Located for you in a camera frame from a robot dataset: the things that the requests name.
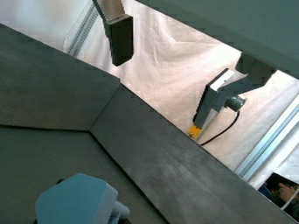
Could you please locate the white curtain backdrop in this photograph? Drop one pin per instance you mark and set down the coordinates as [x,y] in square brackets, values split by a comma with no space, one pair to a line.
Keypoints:
[185,40]

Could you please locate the person in background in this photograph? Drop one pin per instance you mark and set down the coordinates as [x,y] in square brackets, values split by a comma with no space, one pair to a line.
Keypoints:
[282,191]

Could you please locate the aluminium frame profile left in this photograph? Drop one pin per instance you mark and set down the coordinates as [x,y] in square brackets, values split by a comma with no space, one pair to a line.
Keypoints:
[83,31]

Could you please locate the aluminium frame profile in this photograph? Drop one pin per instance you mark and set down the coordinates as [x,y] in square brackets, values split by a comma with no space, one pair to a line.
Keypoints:
[272,138]
[83,31]

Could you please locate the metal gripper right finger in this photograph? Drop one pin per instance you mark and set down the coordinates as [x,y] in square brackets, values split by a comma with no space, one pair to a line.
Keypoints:
[250,75]

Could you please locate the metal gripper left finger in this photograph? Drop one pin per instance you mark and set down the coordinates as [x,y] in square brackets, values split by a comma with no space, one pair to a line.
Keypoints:
[119,29]

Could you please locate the aluminium frame profile right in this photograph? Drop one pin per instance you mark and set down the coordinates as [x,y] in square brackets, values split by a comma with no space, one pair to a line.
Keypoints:
[272,138]

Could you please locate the blue three prong object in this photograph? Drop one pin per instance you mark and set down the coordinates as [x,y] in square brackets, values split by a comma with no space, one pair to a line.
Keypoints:
[80,200]

